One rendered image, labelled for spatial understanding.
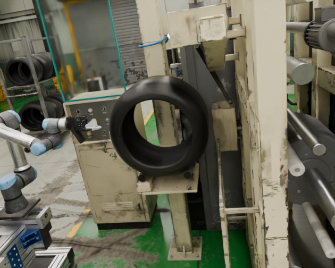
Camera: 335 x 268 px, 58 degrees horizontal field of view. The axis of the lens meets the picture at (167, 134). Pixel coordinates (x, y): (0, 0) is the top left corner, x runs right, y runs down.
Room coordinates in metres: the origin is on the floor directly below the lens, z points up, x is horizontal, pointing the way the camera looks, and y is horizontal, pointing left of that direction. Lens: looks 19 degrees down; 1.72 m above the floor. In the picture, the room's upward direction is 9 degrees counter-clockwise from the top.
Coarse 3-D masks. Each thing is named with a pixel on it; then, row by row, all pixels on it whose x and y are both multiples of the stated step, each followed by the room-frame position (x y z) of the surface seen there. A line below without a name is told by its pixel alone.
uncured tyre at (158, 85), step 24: (120, 96) 1.67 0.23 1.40; (144, 96) 1.58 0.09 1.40; (168, 96) 1.56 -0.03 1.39; (192, 96) 1.58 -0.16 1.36; (120, 120) 1.61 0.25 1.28; (192, 120) 1.53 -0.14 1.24; (120, 144) 1.61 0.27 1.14; (144, 144) 1.87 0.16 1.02; (192, 144) 1.53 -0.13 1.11; (144, 168) 1.59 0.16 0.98; (168, 168) 1.56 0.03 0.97
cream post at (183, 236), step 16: (144, 0) 1.97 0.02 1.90; (144, 16) 1.97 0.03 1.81; (160, 16) 2.02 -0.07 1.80; (144, 32) 1.98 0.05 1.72; (160, 32) 1.96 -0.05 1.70; (144, 48) 1.98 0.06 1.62; (160, 48) 1.96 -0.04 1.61; (160, 64) 1.96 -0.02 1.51; (160, 112) 1.97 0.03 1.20; (160, 128) 1.97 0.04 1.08; (176, 128) 2.02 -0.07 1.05; (160, 144) 1.98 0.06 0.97; (176, 144) 1.96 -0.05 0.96; (176, 208) 1.97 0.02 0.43; (176, 224) 1.97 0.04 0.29; (176, 240) 1.98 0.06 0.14
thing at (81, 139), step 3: (72, 129) 1.77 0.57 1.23; (75, 129) 1.78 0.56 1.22; (72, 132) 1.77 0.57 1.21; (75, 132) 1.77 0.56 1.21; (78, 132) 1.79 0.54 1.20; (75, 135) 1.77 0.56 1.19; (78, 135) 1.77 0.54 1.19; (81, 135) 1.80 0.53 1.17; (78, 138) 1.77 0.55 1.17; (81, 138) 1.77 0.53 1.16; (84, 138) 1.79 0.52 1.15; (81, 141) 1.76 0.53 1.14
